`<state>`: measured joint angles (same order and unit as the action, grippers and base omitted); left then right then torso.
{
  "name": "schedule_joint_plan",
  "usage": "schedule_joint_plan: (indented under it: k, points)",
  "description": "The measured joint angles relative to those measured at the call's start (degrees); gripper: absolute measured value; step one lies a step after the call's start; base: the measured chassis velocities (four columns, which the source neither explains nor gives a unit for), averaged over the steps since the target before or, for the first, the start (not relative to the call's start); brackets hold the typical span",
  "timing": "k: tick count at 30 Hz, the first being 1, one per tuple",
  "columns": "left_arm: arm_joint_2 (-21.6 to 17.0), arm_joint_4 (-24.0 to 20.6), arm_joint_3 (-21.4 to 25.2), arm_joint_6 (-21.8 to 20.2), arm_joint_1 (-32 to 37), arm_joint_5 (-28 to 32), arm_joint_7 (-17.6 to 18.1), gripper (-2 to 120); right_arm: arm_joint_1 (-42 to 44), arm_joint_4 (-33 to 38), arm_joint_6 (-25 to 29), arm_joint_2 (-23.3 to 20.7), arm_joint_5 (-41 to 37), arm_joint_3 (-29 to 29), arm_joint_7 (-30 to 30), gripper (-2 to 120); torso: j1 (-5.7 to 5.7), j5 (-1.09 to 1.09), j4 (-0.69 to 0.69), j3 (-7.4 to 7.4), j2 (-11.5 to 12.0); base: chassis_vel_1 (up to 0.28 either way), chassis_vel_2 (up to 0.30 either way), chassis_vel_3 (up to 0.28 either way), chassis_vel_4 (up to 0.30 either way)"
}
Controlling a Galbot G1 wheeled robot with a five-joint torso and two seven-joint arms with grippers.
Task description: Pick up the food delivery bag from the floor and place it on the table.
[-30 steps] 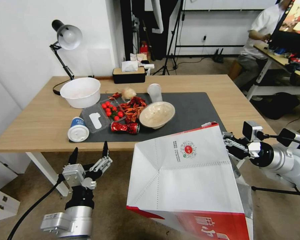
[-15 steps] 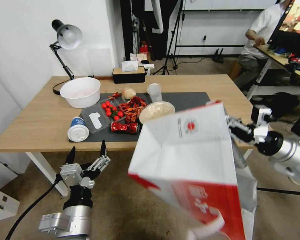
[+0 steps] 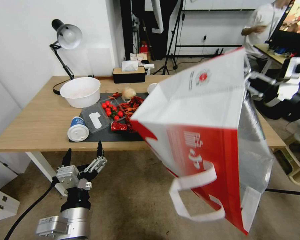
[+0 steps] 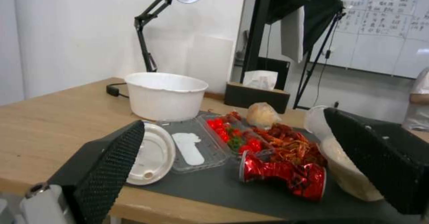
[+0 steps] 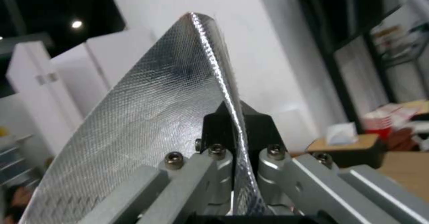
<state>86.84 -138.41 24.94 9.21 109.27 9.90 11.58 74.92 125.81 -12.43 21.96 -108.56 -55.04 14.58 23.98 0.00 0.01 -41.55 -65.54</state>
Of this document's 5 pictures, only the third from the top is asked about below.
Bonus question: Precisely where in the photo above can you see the cardboard box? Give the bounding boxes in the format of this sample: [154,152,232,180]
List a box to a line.
[129,52,151,64]

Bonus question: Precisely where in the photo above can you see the black tripod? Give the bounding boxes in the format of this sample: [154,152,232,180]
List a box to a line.
[150,0,186,75]

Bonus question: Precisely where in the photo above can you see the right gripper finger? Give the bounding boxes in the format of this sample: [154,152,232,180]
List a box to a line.
[246,85,264,99]
[244,67,277,86]

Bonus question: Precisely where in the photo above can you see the white cabinet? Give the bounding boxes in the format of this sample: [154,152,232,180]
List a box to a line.
[0,152,32,191]

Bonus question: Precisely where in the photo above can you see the white case with latches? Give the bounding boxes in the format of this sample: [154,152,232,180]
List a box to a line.
[0,185,21,224]

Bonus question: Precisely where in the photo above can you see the red crayfish shell pile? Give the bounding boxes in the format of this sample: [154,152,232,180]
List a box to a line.
[119,96,146,134]

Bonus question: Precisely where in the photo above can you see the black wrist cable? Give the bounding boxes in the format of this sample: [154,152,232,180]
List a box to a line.
[4,179,58,240]

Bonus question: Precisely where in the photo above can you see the crumpled red wrapper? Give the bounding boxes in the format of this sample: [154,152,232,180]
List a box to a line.
[110,121,128,132]

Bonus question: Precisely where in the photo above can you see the small white device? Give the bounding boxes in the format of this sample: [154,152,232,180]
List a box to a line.
[139,63,156,76]

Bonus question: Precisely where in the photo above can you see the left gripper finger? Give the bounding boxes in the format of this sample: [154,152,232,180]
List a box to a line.
[61,148,73,168]
[83,140,108,175]

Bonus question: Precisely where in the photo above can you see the black backdrop panel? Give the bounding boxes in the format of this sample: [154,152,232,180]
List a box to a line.
[120,0,184,61]

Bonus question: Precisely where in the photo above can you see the white plastic bowl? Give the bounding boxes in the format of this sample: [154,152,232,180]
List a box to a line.
[59,77,101,109]

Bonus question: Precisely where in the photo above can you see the black table mat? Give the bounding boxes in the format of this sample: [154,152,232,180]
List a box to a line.
[68,92,151,143]

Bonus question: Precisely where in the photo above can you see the person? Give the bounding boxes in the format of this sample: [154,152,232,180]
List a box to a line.
[241,0,294,61]

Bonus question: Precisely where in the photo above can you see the black monitor screen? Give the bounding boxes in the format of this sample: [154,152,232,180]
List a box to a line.
[268,0,300,47]

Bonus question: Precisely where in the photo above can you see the white tissue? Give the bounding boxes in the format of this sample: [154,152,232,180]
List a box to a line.
[121,60,139,72]

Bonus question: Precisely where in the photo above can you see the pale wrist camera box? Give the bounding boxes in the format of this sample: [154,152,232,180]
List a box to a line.
[281,57,300,83]
[56,165,82,191]

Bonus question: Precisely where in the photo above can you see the black tripod leg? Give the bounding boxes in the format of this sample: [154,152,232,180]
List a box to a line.
[265,188,300,198]

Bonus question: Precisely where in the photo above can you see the white blue paper cup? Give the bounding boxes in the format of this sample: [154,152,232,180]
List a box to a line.
[67,116,90,142]

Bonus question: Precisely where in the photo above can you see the red white delivery bag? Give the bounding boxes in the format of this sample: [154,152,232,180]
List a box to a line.
[129,47,276,236]

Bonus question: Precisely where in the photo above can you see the clear plastic tomato container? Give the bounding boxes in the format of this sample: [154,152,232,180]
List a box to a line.
[100,98,127,122]

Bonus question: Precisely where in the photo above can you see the clear plastic container lid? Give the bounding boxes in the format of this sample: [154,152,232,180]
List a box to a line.
[80,104,111,134]

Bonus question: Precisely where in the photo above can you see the black desk lamp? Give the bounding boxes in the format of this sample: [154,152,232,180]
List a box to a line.
[49,19,83,95]

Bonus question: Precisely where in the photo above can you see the black tissue box wooden lid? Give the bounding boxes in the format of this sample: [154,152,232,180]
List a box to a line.
[112,66,146,84]

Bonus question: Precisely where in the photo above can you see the wooden side desk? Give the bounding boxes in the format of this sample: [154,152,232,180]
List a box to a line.
[253,43,300,76]

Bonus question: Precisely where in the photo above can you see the wooden table white legs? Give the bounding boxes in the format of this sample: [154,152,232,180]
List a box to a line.
[0,76,287,196]

